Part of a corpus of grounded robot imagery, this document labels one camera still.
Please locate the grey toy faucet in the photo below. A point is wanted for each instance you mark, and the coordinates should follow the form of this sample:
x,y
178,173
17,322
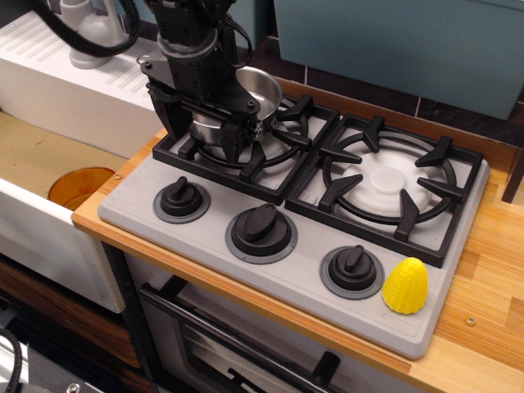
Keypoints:
x,y
102,30

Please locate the black middle stove knob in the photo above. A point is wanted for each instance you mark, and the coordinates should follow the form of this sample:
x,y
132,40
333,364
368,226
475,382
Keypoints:
x,y
261,235

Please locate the grey toy stove top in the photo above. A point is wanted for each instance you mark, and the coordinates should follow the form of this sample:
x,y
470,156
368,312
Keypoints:
x,y
295,279

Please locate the black right stove knob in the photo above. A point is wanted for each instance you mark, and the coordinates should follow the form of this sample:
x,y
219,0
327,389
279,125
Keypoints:
x,y
352,273

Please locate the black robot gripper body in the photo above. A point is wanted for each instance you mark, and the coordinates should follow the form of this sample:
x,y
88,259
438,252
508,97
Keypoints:
x,y
209,88

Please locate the black burner grate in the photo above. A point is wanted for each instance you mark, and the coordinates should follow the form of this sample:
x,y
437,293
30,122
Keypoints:
x,y
452,172
266,170

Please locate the black stove knob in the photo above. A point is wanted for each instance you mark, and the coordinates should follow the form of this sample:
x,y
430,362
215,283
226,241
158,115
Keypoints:
x,y
352,273
181,202
261,235

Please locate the toy oven door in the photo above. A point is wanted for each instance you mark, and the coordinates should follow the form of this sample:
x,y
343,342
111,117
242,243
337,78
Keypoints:
x,y
188,353

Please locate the white right burner cap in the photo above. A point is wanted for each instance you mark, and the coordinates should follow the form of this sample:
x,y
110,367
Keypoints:
x,y
379,190

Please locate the black oven door handle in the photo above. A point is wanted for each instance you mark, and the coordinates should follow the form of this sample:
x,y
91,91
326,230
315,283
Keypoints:
x,y
165,300

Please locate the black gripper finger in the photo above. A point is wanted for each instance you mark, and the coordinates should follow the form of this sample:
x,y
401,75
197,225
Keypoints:
x,y
168,107
235,139

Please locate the yellow toy corn piece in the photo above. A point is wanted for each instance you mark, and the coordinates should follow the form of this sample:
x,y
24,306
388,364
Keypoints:
x,y
405,289

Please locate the white toy sink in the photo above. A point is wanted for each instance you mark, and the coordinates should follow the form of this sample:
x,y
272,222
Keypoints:
x,y
56,118

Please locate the black left burner grate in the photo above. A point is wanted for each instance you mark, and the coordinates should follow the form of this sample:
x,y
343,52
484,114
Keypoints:
x,y
266,170

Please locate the small silver metal pot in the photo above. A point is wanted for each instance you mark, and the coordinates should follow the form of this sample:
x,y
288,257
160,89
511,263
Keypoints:
x,y
264,89

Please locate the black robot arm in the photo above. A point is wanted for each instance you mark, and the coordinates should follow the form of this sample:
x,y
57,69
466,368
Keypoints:
x,y
191,31

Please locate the black left stove knob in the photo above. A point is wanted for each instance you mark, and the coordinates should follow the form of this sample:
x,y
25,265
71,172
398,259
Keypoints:
x,y
181,202

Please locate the black right burner grate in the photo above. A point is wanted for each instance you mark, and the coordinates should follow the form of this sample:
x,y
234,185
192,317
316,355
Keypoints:
x,y
452,172

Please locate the orange plastic bowl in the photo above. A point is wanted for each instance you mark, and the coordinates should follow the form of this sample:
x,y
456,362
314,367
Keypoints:
x,y
72,189

